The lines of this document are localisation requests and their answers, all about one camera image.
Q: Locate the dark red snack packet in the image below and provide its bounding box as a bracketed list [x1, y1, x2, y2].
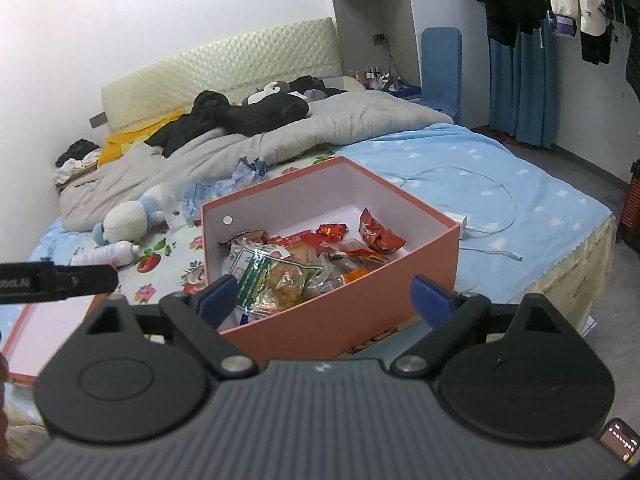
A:
[358, 208, 406, 255]

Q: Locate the red-label dried tofu snack packet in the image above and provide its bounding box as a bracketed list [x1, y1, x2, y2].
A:
[267, 231, 320, 263]

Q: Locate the person's left hand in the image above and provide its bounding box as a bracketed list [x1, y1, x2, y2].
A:
[0, 353, 9, 458]

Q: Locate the pink box lid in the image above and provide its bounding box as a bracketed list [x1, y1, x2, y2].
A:
[1, 295, 105, 385]

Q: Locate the green clear snack packet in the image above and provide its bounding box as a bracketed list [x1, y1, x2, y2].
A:
[229, 247, 324, 316]

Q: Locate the white plastic bottle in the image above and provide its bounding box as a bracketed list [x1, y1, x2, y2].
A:
[70, 240, 141, 268]

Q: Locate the grey duvet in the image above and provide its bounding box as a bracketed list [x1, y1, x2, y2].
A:
[60, 90, 454, 232]

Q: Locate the white blue plush toy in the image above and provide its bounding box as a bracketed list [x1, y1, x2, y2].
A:
[92, 184, 165, 246]

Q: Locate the pink cardboard box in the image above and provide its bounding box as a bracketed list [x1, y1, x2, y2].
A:
[202, 157, 459, 364]

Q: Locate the folded clothes stack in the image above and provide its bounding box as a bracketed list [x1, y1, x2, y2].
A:
[53, 139, 102, 186]

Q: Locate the red foil snack packet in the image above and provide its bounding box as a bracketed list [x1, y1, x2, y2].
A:
[316, 223, 348, 243]

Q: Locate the crumpled blue plastic bag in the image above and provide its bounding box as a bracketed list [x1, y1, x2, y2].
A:
[171, 156, 268, 226]

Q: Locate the yellow pillow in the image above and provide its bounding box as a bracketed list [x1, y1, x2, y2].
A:
[96, 108, 186, 166]

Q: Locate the black clothes pile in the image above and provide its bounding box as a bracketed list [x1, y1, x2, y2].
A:
[145, 75, 345, 158]

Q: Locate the white black plush toy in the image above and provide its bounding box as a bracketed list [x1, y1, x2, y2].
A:
[243, 80, 291, 105]

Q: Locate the blue curtain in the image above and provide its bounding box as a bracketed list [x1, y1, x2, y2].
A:
[489, 20, 559, 148]

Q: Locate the cream quilted headboard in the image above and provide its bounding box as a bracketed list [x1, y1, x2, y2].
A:
[101, 18, 343, 133]

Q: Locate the grey white wardrobe cabinet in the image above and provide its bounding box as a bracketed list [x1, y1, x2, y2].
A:
[332, 0, 490, 127]

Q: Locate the hanging white jacket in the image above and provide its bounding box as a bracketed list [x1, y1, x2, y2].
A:
[550, 0, 613, 65]

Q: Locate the white charger with cable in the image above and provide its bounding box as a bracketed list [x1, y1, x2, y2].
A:
[396, 165, 523, 261]

